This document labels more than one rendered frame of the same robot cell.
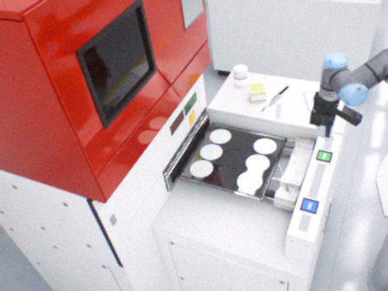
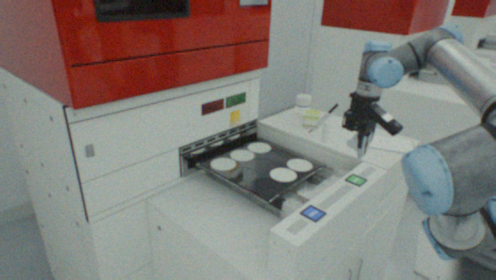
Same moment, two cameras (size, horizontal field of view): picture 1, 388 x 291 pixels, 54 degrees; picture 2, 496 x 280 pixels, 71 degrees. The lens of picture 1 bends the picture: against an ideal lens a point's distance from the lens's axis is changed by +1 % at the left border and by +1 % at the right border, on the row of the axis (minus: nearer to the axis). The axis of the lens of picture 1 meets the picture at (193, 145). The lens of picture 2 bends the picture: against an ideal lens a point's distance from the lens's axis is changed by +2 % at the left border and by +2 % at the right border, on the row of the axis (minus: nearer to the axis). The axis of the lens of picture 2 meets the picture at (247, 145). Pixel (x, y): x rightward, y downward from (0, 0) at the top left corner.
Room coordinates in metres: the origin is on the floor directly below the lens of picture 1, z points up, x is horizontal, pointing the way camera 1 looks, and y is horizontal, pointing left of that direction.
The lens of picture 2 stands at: (-0.02, -0.33, 1.55)
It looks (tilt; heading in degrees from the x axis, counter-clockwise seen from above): 26 degrees down; 11
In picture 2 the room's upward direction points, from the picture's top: 2 degrees clockwise
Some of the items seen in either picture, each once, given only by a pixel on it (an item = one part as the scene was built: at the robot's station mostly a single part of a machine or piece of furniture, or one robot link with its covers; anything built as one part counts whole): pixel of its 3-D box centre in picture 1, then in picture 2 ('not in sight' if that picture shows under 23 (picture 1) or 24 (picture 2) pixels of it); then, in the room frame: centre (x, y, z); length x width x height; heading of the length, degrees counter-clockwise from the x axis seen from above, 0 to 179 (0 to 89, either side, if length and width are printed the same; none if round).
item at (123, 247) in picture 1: (164, 156); (186, 133); (1.10, 0.12, 1.02); 0.82 x 0.03 x 0.40; 149
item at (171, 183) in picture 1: (189, 150); (222, 149); (1.25, 0.02, 0.89); 0.44 x 0.02 x 0.10; 149
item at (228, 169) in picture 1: (234, 157); (261, 165); (1.15, -0.17, 0.90); 0.34 x 0.34 x 0.01; 59
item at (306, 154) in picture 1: (294, 174); (320, 197); (1.03, -0.40, 0.87); 0.36 x 0.08 x 0.03; 149
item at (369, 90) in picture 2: (330, 91); (368, 88); (1.02, -0.49, 1.28); 0.08 x 0.08 x 0.05
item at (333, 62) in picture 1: (333, 72); (375, 61); (1.02, -0.50, 1.36); 0.09 x 0.08 x 0.11; 5
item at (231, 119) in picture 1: (280, 109); (333, 144); (1.43, -0.45, 0.89); 0.62 x 0.35 x 0.14; 59
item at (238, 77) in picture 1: (240, 76); (302, 105); (1.59, -0.29, 1.01); 0.07 x 0.07 x 0.10
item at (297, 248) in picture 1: (315, 190); (333, 213); (0.91, -0.44, 0.89); 0.55 x 0.09 x 0.14; 149
